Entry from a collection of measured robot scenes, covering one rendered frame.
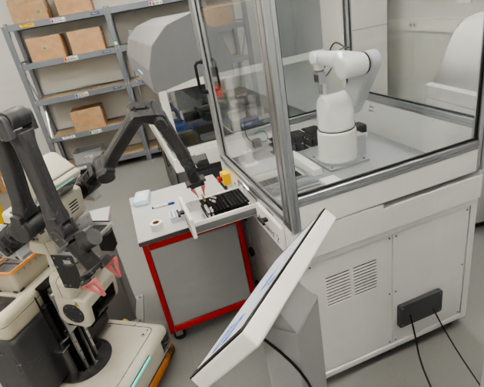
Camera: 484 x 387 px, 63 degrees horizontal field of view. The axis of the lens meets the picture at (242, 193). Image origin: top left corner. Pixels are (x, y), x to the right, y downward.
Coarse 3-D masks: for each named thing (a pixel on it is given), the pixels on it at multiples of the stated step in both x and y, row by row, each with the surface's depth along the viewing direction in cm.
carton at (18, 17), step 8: (8, 0) 454; (16, 0) 456; (24, 0) 457; (32, 0) 459; (40, 0) 461; (8, 8) 458; (16, 8) 459; (24, 8) 460; (32, 8) 462; (40, 8) 464; (48, 8) 482; (16, 16) 462; (24, 16) 464; (32, 16) 466; (40, 16) 467; (48, 16) 470
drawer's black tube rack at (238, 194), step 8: (232, 192) 210; (240, 192) 208; (208, 200) 205; (216, 200) 204; (224, 200) 201; (232, 200) 200; (240, 200) 198; (248, 200) 198; (208, 208) 197; (216, 208) 195; (224, 208) 194; (232, 208) 199
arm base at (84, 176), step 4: (80, 176) 172; (84, 176) 170; (88, 176) 170; (80, 180) 171; (84, 180) 171; (88, 180) 170; (92, 180) 170; (96, 180) 171; (84, 184) 171; (88, 184) 171; (92, 184) 171; (96, 184) 174; (100, 184) 180; (88, 188) 172; (92, 188) 173; (96, 188) 178; (88, 192) 173; (92, 192) 177
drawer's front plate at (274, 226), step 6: (258, 204) 186; (258, 210) 187; (264, 210) 179; (258, 216) 190; (264, 216) 179; (270, 216) 174; (270, 222) 173; (276, 222) 168; (264, 228) 186; (270, 228) 176; (276, 228) 168; (282, 228) 164; (270, 234) 179; (276, 234) 171; (282, 234) 165; (276, 240) 173; (282, 240) 166; (282, 246) 167
